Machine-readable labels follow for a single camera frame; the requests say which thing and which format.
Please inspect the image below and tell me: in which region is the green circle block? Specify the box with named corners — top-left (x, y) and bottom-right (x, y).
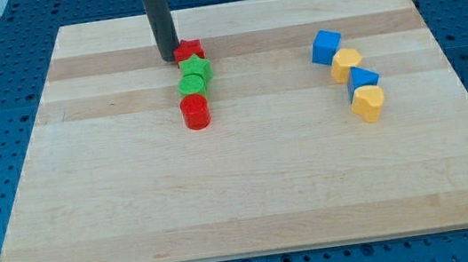
top-left (178, 75), bottom-right (207, 98)

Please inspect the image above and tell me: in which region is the red circle block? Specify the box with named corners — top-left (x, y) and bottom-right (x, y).
top-left (179, 93), bottom-right (211, 131)

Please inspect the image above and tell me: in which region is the green star block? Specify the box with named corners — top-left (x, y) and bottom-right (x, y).
top-left (178, 54), bottom-right (213, 84)

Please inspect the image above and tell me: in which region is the red star block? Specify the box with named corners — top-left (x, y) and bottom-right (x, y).
top-left (173, 39), bottom-right (205, 66)

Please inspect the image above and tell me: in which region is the blue cube block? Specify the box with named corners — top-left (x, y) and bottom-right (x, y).
top-left (311, 29), bottom-right (342, 66)

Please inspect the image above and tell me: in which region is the yellow hexagon block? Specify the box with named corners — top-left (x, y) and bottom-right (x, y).
top-left (330, 48), bottom-right (363, 83)

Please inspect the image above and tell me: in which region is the light wooden board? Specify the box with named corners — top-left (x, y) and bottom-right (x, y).
top-left (0, 0), bottom-right (468, 262)

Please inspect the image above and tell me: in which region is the blue triangle block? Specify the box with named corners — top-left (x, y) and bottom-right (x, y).
top-left (346, 67), bottom-right (380, 102)

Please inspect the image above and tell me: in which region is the yellow heart block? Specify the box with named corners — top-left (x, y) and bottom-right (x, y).
top-left (351, 85), bottom-right (385, 123)

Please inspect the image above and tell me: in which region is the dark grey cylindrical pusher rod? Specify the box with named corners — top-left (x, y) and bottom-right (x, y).
top-left (141, 0), bottom-right (179, 62)

